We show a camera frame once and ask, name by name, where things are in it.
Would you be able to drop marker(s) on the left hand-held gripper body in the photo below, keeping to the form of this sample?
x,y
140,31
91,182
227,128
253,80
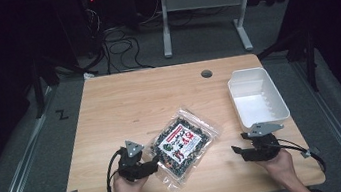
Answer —
x,y
130,164

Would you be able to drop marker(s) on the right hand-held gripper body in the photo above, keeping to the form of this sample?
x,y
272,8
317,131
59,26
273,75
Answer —
x,y
264,145

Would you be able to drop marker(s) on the clear bag of black beans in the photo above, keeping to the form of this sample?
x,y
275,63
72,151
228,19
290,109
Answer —
x,y
182,145

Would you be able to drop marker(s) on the person's right hand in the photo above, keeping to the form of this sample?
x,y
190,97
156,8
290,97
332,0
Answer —
x,y
278,168

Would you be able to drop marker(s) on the white plastic bin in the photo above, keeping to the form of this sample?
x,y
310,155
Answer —
x,y
256,100

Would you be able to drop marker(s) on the black tape mark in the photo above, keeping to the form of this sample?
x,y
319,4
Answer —
x,y
62,115

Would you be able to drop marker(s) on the white power plug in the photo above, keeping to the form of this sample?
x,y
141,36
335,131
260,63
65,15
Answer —
x,y
89,75

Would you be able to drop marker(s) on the white metal desk frame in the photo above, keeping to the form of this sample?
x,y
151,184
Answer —
x,y
202,0

